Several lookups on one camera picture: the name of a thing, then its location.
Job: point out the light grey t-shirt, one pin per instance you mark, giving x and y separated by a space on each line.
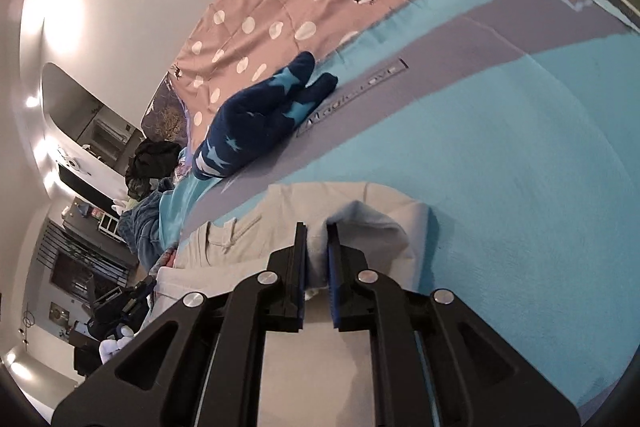
380 227

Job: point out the person's left hand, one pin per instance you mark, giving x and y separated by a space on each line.
112 347

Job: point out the pile of dark clothes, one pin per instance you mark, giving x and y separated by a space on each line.
150 157

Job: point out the dark blue blanket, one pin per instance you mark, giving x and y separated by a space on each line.
140 222

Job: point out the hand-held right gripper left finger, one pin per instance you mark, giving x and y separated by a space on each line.
301 297

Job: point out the white shelf rack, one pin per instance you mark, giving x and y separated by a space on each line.
110 226

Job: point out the purple patterned quilt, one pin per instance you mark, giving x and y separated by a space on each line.
162 114

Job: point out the white plush toy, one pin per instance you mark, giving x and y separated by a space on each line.
119 207

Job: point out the navy star-print fleece garment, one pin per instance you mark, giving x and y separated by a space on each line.
250 127

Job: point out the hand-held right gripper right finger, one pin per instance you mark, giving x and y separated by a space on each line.
334 302

